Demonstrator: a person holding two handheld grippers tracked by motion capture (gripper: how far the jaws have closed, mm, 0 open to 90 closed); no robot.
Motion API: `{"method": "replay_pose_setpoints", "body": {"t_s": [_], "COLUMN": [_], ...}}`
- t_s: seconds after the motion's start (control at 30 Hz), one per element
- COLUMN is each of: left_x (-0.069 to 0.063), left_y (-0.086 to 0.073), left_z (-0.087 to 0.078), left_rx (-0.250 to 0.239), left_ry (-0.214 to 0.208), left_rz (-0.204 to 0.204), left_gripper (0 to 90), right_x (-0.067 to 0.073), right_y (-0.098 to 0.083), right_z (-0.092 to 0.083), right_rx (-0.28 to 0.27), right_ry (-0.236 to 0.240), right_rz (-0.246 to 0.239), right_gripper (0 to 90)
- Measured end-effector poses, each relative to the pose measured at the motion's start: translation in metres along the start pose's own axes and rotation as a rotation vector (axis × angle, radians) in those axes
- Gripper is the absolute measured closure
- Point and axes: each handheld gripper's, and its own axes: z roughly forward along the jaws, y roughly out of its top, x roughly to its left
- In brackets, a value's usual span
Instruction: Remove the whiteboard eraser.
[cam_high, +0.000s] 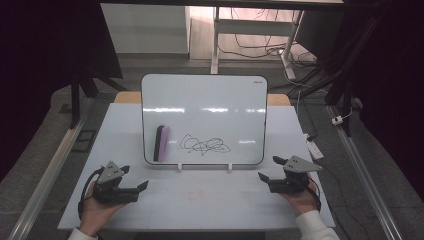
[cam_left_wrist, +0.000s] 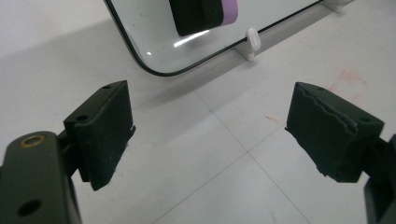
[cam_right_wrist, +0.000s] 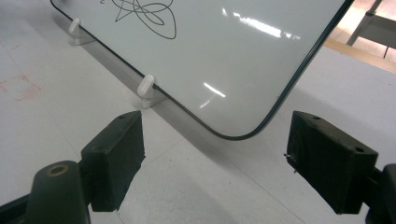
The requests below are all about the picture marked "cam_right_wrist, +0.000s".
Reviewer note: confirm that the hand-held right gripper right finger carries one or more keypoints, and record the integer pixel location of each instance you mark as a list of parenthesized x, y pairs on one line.
[(330, 165)]

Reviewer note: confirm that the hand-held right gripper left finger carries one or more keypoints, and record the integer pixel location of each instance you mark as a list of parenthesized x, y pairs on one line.
[(113, 161)]

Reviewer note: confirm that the white plastic whiteboard stand foot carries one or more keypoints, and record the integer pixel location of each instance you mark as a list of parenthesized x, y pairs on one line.
[(76, 31), (146, 90)]

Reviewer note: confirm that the white whiteboard with black scribble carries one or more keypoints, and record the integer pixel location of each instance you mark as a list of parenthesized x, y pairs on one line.
[(202, 62)]

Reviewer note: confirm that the grey metal table frame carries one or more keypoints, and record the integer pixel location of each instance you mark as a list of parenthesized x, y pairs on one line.
[(372, 26)]

